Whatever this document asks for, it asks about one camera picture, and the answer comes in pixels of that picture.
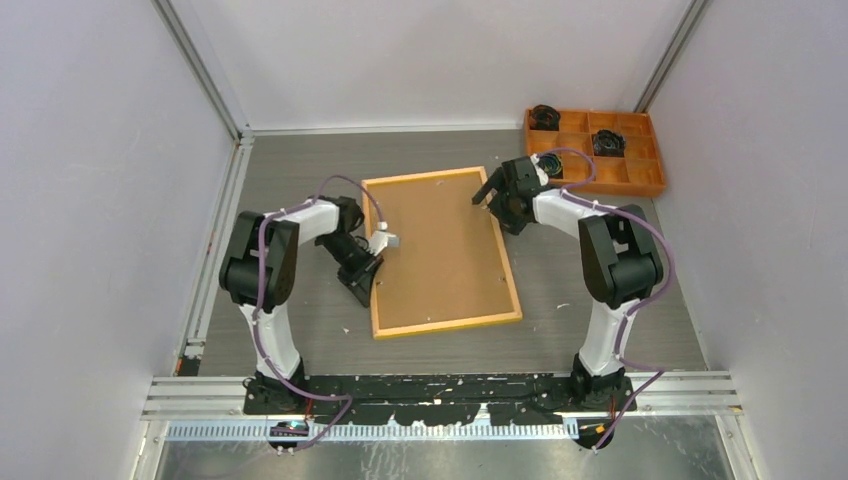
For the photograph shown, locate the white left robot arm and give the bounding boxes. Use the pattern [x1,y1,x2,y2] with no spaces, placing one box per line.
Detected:
[219,196,399,414]

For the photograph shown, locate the orange compartment tray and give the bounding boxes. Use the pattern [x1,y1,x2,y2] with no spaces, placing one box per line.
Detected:
[523,104,667,198]

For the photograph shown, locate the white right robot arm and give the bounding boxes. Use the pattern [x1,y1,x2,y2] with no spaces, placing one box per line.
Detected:
[471,155,665,411]

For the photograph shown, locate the aluminium rail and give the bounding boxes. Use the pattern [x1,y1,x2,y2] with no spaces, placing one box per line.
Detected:
[172,128,255,376]
[141,372,744,443]

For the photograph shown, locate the brown fibreboard backing board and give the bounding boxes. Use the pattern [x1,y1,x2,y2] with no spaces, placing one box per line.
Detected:
[366,172,517,331]

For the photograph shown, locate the black cable coil top left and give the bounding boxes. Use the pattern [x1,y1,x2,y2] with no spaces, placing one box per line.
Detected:
[529,104,562,131]

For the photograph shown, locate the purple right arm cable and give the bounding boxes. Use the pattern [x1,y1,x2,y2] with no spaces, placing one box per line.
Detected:
[533,147,676,453]

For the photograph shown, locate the black cable coil centre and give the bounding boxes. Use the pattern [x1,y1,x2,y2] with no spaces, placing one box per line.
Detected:
[592,129,627,158]

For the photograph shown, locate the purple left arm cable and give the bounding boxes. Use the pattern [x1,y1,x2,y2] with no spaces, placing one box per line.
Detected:
[254,174,389,453]

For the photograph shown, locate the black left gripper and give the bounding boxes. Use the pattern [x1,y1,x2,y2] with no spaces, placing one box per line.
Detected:
[318,233,385,307]

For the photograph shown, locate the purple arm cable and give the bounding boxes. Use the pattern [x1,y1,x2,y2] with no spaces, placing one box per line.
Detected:
[254,174,389,453]
[533,147,676,453]

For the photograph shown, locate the aluminium front rail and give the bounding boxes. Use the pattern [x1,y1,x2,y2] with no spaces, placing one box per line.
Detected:
[141,372,744,443]

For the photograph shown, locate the aluminium left side rail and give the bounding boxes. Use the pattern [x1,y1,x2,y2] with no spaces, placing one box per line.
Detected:
[172,128,255,376]

